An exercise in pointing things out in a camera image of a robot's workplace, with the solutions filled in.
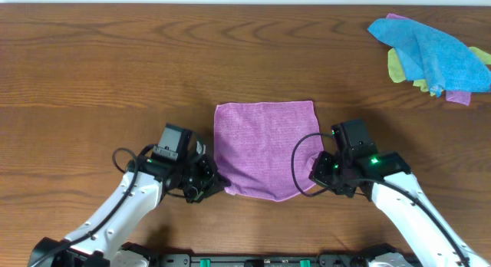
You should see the green cloth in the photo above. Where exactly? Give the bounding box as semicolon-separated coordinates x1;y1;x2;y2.
387;47;490;101

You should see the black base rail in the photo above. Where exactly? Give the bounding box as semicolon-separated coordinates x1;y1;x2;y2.
153;252;423;267

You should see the purple cloth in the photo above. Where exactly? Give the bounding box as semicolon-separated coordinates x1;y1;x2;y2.
385;12;473;107
213;101;324;202

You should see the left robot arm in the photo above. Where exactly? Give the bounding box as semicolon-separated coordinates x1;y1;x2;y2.
28;155;230;266

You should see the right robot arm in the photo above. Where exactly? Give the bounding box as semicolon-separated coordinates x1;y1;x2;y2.
311;151;490;266

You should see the blue cloth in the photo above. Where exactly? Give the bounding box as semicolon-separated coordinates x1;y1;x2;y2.
367;18;490;96

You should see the right black cable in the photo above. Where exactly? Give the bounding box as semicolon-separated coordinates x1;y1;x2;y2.
290;132;471;267

